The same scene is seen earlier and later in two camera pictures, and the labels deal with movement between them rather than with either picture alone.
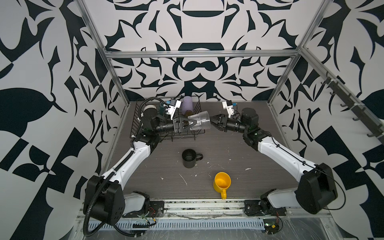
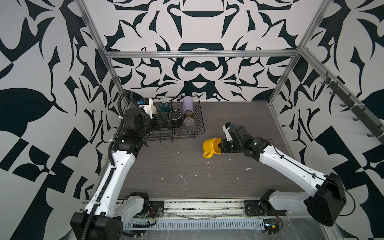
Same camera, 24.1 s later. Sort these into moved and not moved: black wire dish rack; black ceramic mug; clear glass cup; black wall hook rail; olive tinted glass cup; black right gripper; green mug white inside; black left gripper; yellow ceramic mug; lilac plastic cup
Moved: black right gripper; black left gripper; clear glass cup; yellow ceramic mug; black ceramic mug
Not moved: olive tinted glass cup; green mug white inside; lilac plastic cup; black wire dish rack; black wall hook rail
